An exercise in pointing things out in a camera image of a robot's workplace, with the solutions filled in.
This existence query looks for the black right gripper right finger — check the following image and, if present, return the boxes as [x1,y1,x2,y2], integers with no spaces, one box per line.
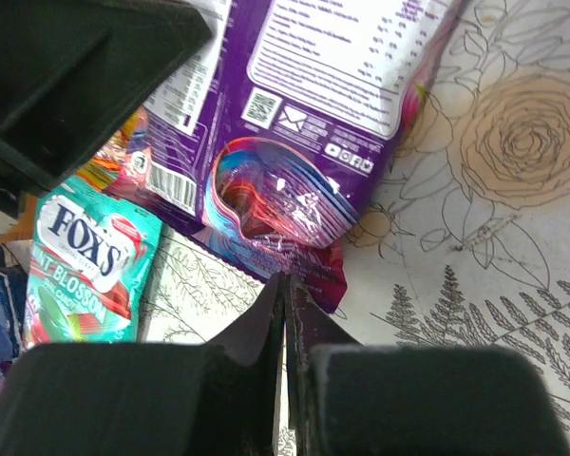
[284,276,570,455]

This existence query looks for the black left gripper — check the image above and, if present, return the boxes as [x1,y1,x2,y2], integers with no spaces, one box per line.
[0,1,212,223]

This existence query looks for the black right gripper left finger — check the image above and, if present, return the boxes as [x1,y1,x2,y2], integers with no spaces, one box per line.
[0,274,284,455]

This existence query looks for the orange lemon candy bag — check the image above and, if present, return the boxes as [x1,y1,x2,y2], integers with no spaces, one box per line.
[76,107,149,192]

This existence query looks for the teal mint candy bag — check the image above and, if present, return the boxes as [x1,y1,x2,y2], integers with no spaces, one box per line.
[23,176,162,349]

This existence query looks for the orange wooden tray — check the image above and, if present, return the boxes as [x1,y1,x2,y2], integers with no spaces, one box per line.
[0,196,38,243]

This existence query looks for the floral table mat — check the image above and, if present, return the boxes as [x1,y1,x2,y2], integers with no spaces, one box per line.
[0,0,570,456]

